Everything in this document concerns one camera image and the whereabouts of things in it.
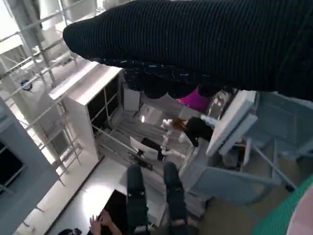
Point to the black laptop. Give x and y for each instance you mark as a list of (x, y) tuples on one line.
[(115, 203)]

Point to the white shelf cabinet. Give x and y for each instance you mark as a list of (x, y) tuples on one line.
[(78, 117)]

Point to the magenta object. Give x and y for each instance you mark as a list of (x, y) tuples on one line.
[(195, 100)]

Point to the person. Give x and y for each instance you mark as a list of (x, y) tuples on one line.
[(174, 195), (200, 129)]

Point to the pink bowl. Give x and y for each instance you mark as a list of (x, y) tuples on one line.
[(305, 220)]

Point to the green cutting mat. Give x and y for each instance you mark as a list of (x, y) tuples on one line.
[(276, 220)]

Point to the desk monitor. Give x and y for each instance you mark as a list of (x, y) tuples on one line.
[(149, 147)]

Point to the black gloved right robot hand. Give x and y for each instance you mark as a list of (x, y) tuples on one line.
[(195, 41)]

